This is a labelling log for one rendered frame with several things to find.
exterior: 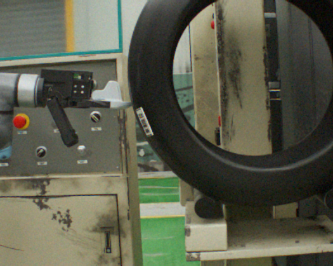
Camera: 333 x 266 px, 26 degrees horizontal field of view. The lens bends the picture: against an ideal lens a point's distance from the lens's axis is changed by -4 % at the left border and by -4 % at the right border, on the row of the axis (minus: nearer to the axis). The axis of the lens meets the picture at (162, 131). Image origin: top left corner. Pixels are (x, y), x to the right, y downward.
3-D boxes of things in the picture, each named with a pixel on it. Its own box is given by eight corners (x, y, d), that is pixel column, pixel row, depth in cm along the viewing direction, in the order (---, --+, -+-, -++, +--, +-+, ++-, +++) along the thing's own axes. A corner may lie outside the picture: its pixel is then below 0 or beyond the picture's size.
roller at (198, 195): (210, 196, 187) (192, 194, 187) (212, 178, 186) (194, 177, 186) (214, 220, 152) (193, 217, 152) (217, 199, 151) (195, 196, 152)
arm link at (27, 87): (16, 107, 158) (25, 106, 166) (36, 109, 157) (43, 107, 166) (19, 73, 157) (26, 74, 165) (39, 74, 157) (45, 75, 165)
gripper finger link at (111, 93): (134, 82, 157) (91, 79, 157) (132, 109, 157) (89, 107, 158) (135, 82, 160) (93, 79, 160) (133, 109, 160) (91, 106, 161)
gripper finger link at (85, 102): (110, 101, 156) (69, 98, 156) (109, 108, 156) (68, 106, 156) (111, 101, 161) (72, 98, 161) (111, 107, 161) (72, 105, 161)
